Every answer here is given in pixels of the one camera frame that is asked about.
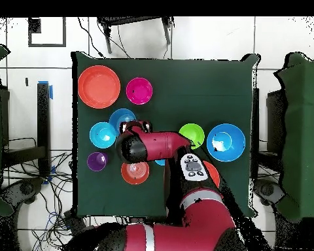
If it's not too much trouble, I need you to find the medium blue bowl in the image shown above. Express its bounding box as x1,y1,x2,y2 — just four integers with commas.
109,108,137,134

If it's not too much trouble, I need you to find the pink bowl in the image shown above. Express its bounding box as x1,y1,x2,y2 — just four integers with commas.
125,77,154,106

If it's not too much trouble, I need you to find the light blue ribbed bowl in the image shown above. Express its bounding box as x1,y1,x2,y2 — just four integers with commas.
89,122,118,150

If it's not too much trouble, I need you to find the small orange bowl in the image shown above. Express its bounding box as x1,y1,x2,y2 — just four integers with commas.
120,161,150,186

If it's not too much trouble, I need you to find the large orange bowl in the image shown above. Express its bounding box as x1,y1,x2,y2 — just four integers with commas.
77,65,122,110
202,160,221,188

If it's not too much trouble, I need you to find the dark green tablecloth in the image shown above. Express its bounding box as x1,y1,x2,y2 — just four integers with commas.
71,50,260,219

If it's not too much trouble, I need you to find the purple cup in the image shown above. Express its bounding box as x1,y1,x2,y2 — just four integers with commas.
86,152,109,173

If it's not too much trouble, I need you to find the green ribbed bowl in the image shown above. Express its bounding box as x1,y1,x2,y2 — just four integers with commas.
178,123,205,150

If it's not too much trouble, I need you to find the blue tape strip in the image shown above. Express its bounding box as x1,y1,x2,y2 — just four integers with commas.
38,80,54,101

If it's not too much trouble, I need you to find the large blue bowl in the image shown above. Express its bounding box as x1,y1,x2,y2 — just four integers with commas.
206,123,247,163

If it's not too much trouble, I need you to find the black metal stand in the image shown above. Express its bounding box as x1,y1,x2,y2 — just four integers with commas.
97,16,175,55

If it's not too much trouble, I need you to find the black floor cable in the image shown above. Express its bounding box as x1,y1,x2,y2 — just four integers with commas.
77,16,105,58

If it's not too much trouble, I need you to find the black metal frame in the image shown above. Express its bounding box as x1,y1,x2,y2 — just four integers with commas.
0,82,52,178
251,87,288,181

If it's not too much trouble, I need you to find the floor cable bundle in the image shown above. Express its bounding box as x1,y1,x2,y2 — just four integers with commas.
2,151,74,251

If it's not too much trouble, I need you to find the black square floor frame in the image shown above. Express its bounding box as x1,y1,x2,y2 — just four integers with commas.
27,16,67,48

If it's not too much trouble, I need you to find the dark grey pedestal foot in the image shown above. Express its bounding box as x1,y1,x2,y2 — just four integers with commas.
1,177,45,207
253,178,286,206

